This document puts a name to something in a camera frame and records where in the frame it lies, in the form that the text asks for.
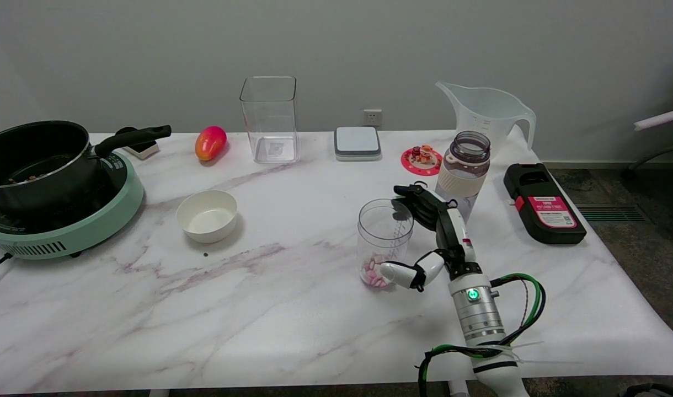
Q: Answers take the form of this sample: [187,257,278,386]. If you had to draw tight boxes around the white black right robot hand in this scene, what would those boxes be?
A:
[379,183,481,292]

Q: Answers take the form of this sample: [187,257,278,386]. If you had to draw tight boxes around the clear plastic measuring cup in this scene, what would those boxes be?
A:
[357,198,414,292]

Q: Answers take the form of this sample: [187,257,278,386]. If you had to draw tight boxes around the pink white candy pile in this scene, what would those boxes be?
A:
[361,254,391,289]

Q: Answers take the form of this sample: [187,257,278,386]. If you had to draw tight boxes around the clear bottle with beige sleeve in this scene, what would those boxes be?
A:
[435,131,491,224]

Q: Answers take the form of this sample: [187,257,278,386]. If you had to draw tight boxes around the red round coaster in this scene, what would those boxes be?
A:
[401,147,443,177]

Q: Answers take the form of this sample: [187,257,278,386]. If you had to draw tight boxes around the black case with red label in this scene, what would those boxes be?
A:
[504,163,587,245]

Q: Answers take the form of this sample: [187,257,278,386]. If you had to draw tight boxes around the translucent large measuring jug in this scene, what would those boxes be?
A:
[435,81,537,160]

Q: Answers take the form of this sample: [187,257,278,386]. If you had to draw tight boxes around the white grey square scale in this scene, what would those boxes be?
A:
[334,126,382,162]

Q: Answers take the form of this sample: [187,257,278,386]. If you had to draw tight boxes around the metal floor vent grille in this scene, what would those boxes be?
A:
[576,203,649,223]

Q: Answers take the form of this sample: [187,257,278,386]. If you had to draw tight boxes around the clear square storage container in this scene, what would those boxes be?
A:
[239,76,300,164]

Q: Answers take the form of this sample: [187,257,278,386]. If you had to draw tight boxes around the white foam tube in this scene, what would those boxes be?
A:
[634,105,673,132]

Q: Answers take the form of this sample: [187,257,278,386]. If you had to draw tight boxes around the white round bowl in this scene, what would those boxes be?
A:
[176,190,238,244]

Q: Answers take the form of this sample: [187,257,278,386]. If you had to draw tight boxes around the red orange mango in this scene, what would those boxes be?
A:
[195,126,228,162]

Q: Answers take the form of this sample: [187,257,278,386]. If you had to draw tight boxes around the white black small device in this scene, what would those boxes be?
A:
[115,127,161,160]

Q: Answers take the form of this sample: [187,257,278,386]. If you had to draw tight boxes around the mint green induction cooker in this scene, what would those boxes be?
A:
[0,150,145,260]

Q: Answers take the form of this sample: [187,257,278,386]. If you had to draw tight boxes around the black green robot cable bundle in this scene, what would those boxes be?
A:
[417,272,547,397]

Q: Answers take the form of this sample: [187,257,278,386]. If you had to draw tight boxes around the black saucepan with handle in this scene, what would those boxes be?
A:
[0,121,172,212]

